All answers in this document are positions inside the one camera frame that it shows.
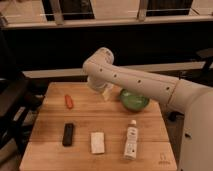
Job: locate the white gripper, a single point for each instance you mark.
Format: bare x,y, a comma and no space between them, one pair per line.
107,92

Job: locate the red pepper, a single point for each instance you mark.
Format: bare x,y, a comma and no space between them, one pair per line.
68,101

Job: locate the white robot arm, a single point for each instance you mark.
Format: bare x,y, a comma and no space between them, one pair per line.
193,100

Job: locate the green ceramic bowl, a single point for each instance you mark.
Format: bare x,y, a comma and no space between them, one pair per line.
132,101

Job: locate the white rectangular box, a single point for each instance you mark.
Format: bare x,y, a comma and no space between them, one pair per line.
97,143

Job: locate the black remote control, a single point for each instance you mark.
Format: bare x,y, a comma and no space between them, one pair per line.
68,134

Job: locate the white plastic bottle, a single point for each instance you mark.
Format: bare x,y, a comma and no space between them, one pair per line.
130,150

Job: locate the dark chair at left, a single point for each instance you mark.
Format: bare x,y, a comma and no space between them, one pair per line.
15,103

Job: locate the black office chair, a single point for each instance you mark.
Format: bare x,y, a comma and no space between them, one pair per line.
205,74

